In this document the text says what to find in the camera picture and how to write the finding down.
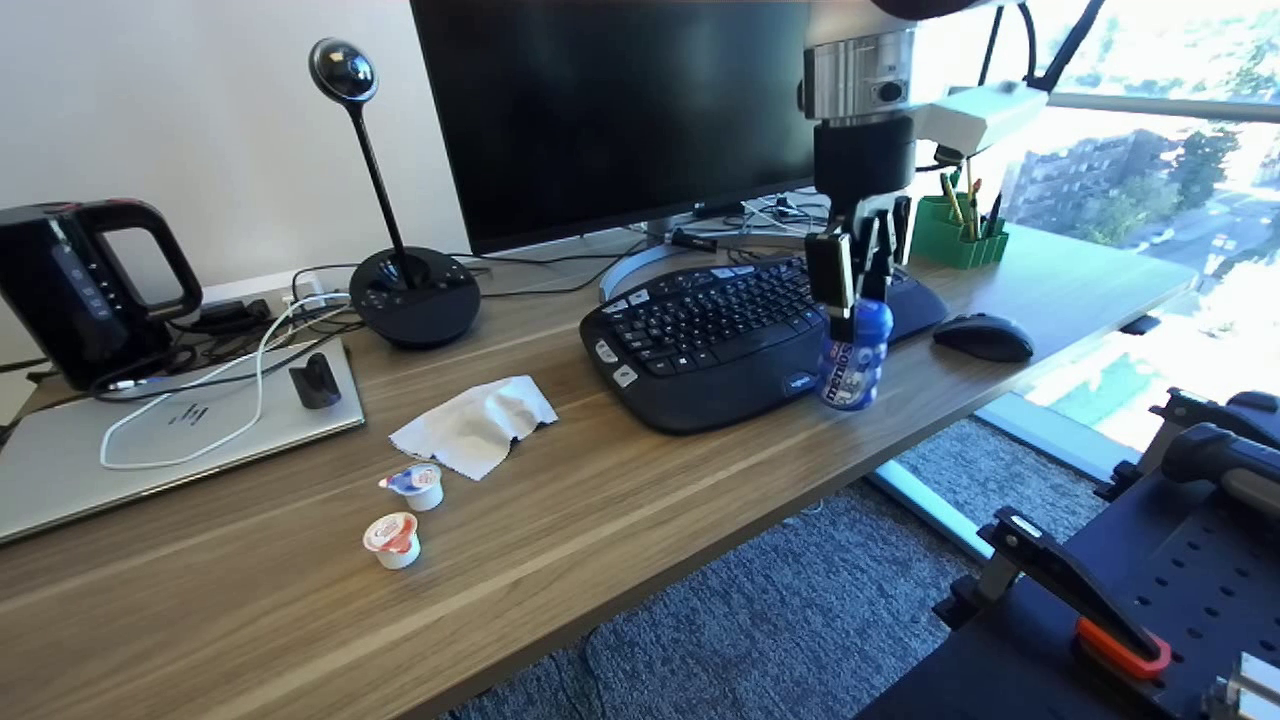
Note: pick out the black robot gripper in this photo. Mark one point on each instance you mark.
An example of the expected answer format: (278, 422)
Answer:
(860, 170)

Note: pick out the blue gum bottle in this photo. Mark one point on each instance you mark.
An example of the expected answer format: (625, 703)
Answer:
(856, 354)

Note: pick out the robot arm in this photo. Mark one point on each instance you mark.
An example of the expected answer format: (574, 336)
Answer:
(866, 104)

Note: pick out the green pen holder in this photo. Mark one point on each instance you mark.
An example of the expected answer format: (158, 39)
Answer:
(954, 233)

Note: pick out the black computer mouse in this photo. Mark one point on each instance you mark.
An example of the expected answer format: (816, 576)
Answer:
(984, 336)

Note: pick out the black ergonomic keyboard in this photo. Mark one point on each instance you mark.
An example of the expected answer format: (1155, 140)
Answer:
(719, 345)

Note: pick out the black computer monitor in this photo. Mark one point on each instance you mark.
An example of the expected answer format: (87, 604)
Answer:
(587, 115)

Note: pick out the white crumpled tissue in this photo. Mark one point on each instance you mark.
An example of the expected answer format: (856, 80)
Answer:
(479, 431)

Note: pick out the black webcam on stand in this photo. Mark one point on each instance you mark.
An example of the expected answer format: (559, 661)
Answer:
(415, 299)

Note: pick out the creamer cup blue lid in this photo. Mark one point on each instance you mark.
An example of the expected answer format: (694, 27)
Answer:
(416, 486)

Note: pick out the creamer cup red lid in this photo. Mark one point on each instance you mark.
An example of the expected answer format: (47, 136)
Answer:
(395, 540)

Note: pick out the small black adapter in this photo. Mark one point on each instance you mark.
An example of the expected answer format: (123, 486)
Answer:
(315, 381)

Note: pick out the silver closed laptop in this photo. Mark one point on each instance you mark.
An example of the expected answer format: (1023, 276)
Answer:
(88, 459)

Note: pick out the black electric kettle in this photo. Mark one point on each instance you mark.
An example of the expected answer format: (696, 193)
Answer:
(78, 299)

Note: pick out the black clamp orange handle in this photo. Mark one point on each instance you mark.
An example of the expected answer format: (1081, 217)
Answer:
(1106, 628)

